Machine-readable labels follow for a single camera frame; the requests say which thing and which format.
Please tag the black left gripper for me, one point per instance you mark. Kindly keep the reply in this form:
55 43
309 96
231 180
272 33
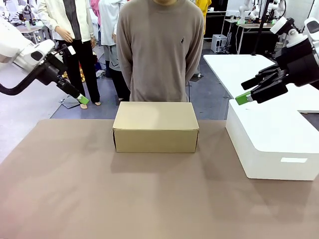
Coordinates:
51 71

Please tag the person in beige sweater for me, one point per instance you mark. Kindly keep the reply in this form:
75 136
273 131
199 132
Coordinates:
159 49

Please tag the yellow item on floor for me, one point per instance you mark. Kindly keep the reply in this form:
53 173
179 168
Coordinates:
81 74

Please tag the grey mannequin stand base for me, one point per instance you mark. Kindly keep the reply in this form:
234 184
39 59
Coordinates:
71 102

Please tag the mannequin in white jacket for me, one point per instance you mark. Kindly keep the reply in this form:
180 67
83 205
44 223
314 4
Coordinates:
74 57

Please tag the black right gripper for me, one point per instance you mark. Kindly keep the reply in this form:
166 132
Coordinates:
304 64

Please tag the person in pink top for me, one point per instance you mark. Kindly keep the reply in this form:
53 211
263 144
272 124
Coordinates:
95 10

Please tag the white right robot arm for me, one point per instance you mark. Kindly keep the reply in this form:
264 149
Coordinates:
312 27

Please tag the black tripod pole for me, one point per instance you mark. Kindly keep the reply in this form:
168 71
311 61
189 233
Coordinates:
260 30

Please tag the person in yellow top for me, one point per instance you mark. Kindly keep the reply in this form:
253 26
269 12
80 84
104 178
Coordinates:
204 12

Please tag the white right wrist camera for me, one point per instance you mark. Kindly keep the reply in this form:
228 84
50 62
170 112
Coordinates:
279 25

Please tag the person in white shirt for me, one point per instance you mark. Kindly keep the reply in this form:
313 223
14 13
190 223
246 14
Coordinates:
109 25

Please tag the pile of clothes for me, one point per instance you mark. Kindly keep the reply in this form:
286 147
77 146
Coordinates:
101 72

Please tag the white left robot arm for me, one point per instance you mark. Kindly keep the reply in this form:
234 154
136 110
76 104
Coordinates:
15 42

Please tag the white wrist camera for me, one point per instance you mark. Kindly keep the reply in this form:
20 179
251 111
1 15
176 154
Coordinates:
279 25
71 50

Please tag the grey background table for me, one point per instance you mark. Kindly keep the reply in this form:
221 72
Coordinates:
32 31

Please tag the white table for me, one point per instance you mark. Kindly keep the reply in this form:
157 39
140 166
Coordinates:
236 67

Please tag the white foam storage box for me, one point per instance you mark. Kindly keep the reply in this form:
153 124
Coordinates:
274 139

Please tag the cardboard shoe box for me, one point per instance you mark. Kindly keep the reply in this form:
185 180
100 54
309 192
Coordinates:
154 124

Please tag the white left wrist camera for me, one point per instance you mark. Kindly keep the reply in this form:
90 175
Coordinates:
71 50

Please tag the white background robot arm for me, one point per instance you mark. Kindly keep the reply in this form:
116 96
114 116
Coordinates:
245 10
276 7
6 10

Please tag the dark background table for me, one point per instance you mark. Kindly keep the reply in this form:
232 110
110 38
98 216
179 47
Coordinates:
249 37

